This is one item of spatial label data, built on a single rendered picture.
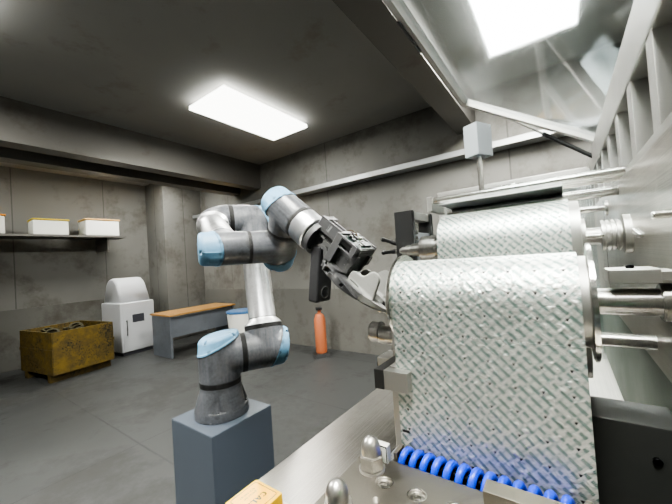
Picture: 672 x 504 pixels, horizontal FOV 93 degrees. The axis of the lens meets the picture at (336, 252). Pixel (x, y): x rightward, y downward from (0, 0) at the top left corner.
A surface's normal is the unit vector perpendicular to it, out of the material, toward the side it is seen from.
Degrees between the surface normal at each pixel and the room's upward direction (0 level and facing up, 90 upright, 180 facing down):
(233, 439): 90
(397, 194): 90
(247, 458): 90
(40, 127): 90
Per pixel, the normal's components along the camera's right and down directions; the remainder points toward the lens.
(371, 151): -0.58, 0.02
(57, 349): 0.89, -0.07
